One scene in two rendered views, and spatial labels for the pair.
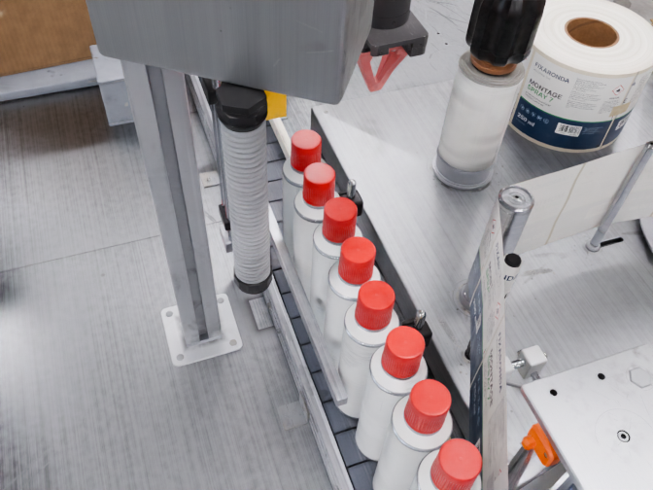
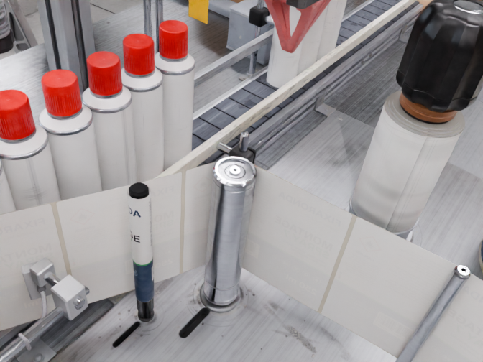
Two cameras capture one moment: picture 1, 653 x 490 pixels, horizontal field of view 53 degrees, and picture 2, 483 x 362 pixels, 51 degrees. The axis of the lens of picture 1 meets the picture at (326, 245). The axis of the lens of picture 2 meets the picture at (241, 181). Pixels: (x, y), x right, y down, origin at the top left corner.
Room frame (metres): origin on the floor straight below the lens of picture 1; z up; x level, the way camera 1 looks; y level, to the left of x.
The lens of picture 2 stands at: (0.30, -0.46, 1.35)
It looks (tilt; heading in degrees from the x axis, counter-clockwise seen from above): 43 degrees down; 54
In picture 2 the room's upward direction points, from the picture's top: 8 degrees clockwise
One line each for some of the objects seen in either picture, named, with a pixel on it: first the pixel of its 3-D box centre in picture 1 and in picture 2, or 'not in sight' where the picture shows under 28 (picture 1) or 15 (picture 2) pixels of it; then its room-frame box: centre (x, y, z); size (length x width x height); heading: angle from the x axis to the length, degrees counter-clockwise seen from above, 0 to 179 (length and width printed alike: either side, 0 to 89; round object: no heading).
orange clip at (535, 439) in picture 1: (539, 445); not in sight; (0.21, -0.17, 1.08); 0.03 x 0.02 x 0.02; 23
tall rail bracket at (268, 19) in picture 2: not in sight; (266, 41); (0.81, 0.23, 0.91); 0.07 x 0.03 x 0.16; 113
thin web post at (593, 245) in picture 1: (619, 199); (420, 335); (0.58, -0.36, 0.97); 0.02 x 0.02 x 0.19
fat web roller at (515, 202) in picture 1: (495, 253); (226, 240); (0.48, -0.19, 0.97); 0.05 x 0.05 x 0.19
